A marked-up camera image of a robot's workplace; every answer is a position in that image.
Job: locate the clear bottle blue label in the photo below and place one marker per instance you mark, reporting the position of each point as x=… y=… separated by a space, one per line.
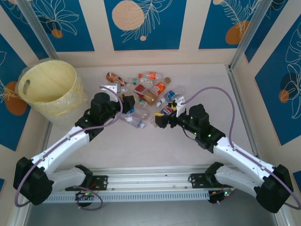
x=171 y=95

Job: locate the clear water bottle white cap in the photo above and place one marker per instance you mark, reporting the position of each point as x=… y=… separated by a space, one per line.
x=131 y=121

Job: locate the red cap cola bottle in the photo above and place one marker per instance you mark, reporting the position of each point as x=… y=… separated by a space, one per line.
x=144 y=115

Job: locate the amber tea bottle red label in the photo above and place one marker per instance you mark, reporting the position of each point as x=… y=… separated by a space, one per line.
x=150 y=97

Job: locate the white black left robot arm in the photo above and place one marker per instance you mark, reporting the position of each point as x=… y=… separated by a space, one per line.
x=61 y=146

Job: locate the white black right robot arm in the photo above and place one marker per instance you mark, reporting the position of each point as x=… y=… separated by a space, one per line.
x=244 y=157

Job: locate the white waste bin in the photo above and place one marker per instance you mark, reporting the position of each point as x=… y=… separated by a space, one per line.
x=68 y=117

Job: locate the orange label bottle tan cap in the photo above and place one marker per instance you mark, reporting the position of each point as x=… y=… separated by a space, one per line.
x=160 y=87

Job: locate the clear bottle green white label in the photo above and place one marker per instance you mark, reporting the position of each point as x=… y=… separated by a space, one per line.
x=145 y=81

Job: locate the brown drink bottle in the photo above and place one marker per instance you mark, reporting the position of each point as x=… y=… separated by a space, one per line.
x=113 y=76

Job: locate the clear bottle orange cap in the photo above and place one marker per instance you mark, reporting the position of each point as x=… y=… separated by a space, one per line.
x=152 y=75

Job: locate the small circuit board with LEDs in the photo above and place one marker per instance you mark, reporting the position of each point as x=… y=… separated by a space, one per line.
x=84 y=195
x=225 y=193

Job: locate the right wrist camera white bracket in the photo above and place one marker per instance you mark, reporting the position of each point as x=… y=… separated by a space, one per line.
x=180 y=103

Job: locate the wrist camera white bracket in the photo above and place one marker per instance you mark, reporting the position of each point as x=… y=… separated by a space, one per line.
x=113 y=88
x=180 y=103

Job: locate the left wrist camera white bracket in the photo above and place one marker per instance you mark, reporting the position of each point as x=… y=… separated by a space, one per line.
x=113 y=88

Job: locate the aluminium table side rail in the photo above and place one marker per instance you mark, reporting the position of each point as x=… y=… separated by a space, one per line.
x=244 y=113
x=47 y=135

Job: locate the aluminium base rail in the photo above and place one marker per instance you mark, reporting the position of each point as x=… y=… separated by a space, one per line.
x=145 y=179

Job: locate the aluminium frame post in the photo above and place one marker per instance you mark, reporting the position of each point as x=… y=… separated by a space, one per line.
x=249 y=30
x=37 y=26

